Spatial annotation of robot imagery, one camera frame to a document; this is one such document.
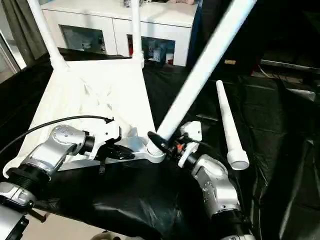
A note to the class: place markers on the black plastic sheet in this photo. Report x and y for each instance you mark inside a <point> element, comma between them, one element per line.
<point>150,200</point>

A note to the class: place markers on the white plastic table top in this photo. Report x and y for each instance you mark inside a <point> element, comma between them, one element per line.
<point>100,95</point>

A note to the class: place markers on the grey curtain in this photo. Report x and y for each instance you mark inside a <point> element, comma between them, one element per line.
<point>22,30</point>

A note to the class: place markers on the small tan label tag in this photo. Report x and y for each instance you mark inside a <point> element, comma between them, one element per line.
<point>230,62</point>

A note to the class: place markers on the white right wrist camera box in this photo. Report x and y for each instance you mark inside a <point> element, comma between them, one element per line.
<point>191,132</point>

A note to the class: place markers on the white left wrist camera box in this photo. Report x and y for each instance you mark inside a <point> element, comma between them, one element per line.
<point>107,132</point>

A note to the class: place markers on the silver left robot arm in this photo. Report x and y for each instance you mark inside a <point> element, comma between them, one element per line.
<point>52,147</point>

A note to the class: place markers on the white glass-door cabinet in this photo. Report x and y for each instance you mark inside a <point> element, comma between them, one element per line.
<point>100,20</point>

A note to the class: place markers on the white plastic table leg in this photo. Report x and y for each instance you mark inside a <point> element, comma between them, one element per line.
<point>207,62</point>
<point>230,125</point>
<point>137,30</point>
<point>47,32</point>

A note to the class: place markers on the black backdrop cloth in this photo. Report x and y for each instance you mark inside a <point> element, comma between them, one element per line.
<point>275,25</point>

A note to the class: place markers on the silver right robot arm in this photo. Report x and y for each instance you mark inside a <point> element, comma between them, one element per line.
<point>217,180</point>

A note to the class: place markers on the black table frame leg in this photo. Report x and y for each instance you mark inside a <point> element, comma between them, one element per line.
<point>37,215</point>

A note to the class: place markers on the metal rod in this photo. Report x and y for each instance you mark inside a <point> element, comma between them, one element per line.
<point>292,65</point>

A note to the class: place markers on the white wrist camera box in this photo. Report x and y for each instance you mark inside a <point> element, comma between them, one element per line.
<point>107,132</point>
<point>191,132</point>

